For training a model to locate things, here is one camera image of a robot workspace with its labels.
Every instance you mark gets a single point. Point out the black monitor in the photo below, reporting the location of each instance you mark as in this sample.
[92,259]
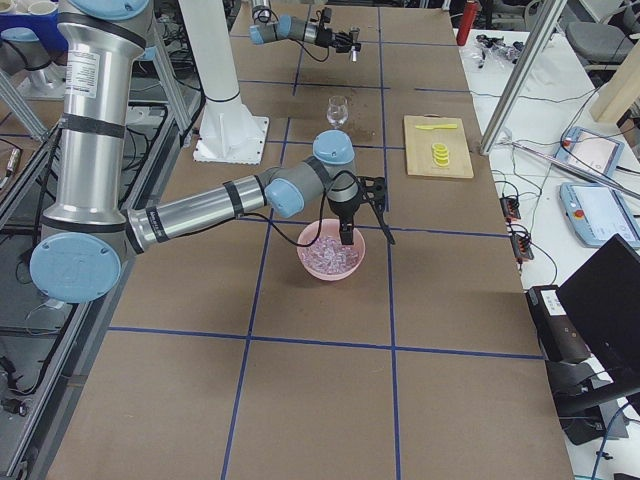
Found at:
[601,299]

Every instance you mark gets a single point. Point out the wooden post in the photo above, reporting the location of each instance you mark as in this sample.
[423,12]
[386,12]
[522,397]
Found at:
[616,97]

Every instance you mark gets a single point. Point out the black box device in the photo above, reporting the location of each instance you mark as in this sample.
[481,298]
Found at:
[557,335]

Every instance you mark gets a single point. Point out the near teach pendant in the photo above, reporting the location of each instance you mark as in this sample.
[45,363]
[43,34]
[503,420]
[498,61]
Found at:
[597,213]

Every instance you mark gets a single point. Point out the clear wine glass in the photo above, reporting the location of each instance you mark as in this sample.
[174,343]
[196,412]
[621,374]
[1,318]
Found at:
[337,112]

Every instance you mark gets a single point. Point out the teach pendant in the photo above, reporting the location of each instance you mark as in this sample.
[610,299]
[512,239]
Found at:
[597,213]
[590,150]

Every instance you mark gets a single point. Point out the aluminium frame post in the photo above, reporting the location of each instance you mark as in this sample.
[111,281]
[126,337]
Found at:
[535,44]

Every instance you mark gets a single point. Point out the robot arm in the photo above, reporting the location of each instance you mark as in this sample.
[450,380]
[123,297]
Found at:
[268,27]
[86,237]

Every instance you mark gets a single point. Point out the front lemon slice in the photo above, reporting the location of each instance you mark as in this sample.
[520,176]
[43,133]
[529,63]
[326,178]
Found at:
[442,162]

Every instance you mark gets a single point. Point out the red bottle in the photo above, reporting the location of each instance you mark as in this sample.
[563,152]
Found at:
[467,20]

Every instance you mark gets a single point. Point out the bamboo cutting board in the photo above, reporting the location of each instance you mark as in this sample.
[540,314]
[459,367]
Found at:
[418,149]

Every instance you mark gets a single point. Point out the blue crate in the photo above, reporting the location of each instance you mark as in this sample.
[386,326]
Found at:
[32,21]

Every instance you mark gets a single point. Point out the steel double jigger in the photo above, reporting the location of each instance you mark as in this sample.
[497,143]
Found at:
[354,57]

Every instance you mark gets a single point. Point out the metal reacher stick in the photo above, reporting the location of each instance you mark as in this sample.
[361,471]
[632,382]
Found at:
[574,170]

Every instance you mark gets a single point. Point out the grey office chair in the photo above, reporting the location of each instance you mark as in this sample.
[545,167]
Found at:
[607,42]

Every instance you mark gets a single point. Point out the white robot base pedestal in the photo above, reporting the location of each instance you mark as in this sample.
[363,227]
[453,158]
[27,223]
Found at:
[228,132]

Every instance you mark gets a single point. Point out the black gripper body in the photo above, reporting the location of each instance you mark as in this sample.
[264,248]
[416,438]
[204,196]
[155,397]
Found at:
[329,36]
[344,205]

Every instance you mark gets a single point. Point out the pile of ice cubes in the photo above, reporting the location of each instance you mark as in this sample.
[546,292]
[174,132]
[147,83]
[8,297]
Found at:
[328,256]

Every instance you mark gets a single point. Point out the pink bowl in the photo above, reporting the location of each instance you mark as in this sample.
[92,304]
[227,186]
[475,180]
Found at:
[328,228]

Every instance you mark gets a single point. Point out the far teach pendant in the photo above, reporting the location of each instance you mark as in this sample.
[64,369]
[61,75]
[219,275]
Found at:
[590,150]

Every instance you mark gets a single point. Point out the yellow plastic knife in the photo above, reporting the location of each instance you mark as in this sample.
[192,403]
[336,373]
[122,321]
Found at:
[431,127]

